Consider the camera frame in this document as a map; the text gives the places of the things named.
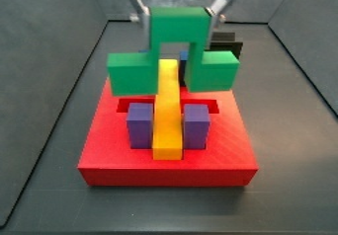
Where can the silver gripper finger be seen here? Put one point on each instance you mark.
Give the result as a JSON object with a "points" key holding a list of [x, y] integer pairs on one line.
{"points": [[214, 11], [143, 17]]}

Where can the green arch-shaped block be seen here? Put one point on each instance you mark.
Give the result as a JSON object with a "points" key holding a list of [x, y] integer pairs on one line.
{"points": [[210, 69]]}

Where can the red base board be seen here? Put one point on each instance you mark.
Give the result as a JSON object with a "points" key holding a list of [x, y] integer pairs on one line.
{"points": [[225, 164]]}

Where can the black holder stand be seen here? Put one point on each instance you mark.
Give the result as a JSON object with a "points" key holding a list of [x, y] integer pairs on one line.
{"points": [[225, 41]]}

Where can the right blue block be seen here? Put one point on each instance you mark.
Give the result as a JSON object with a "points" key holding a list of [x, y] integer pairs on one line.
{"points": [[183, 57]]}

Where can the left purple block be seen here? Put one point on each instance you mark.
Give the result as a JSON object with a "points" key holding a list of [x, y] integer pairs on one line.
{"points": [[140, 125]]}

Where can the purple block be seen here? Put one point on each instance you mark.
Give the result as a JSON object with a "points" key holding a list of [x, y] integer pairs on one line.
{"points": [[140, 125], [195, 126]]}

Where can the yellow long bar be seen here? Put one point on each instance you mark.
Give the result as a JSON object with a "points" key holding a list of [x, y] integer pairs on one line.
{"points": [[167, 129]]}

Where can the right purple block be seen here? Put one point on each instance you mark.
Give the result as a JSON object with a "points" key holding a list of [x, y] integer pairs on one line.
{"points": [[195, 126]]}

